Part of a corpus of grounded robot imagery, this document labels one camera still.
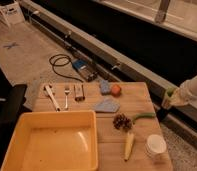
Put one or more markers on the white handled utensil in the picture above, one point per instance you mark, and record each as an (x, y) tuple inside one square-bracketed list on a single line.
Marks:
[(49, 93)]

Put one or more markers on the blue power adapter box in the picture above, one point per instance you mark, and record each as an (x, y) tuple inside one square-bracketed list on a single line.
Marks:
[(86, 72)]

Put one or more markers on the blue folded cloth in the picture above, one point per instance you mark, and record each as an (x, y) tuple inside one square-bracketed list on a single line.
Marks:
[(107, 105)]

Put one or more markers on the brown pine cone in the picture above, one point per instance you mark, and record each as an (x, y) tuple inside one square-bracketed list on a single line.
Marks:
[(121, 122)]

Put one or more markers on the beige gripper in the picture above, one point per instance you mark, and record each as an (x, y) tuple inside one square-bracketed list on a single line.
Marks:
[(177, 100)]

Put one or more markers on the blue sponge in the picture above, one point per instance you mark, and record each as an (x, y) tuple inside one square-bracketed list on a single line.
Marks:
[(104, 87)]

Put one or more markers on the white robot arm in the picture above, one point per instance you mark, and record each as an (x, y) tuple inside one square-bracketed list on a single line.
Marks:
[(185, 93)]

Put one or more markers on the black chair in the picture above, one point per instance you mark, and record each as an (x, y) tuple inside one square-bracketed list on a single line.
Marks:
[(11, 106)]

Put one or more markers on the wooden board table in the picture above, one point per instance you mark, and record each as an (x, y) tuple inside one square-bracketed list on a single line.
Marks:
[(133, 100)]

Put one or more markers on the orange block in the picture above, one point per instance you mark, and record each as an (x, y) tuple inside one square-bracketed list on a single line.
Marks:
[(116, 90)]

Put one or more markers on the small metal box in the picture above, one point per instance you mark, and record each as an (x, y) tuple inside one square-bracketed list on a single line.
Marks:
[(79, 92)]

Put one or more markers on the green translucent cup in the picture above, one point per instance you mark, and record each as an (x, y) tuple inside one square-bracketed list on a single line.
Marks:
[(170, 91)]

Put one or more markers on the yellow plastic tray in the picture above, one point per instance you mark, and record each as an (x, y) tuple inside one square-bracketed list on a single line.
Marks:
[(53, 141)]

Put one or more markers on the silver fork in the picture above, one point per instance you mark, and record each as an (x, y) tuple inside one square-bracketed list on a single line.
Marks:
[(66, 91)]

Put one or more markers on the yellow corn cob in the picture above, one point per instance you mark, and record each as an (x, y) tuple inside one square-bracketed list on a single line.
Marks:
[(128, 145)]

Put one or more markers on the white stacked cups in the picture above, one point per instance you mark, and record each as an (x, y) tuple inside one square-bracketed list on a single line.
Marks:
[(155, 146)]

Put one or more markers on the green bean pod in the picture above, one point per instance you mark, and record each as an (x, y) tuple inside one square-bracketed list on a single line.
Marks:
[(143, 115)]

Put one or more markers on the white cardboard box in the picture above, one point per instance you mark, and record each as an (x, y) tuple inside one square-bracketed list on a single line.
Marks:
[(11, 14)]

